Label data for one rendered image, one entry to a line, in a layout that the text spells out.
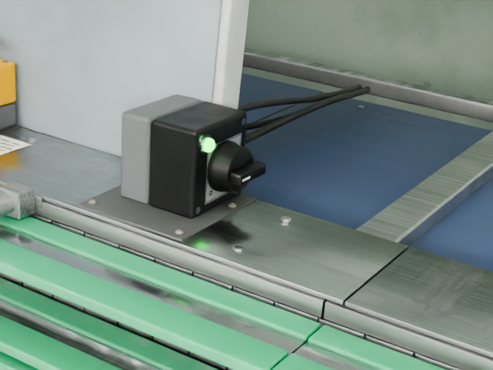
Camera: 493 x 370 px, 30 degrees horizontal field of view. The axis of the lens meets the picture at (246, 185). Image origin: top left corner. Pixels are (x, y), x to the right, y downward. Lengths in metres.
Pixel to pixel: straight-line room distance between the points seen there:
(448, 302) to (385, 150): 0.39
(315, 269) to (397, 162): 0.33
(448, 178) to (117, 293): 0.39
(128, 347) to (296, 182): 0.27
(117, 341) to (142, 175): 0.14
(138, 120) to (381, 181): 0.29
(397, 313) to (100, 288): 0.22
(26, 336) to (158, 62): 0.28
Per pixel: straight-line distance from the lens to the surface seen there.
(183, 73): 0.86
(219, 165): 0.77
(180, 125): 0.77
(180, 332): 0.66
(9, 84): 0.99
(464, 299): 0.70
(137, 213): 0.79
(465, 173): 0.97
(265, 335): 0.67
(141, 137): 0.79
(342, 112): 1.18
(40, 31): 0.97
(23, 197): 0.82
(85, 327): 0.81
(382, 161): 1.02
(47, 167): 0.89
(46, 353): 0.77
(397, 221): 0.83
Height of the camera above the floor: 1.42
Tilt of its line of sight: 53 degrees down
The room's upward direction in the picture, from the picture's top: 118 degrees counter-clockwise
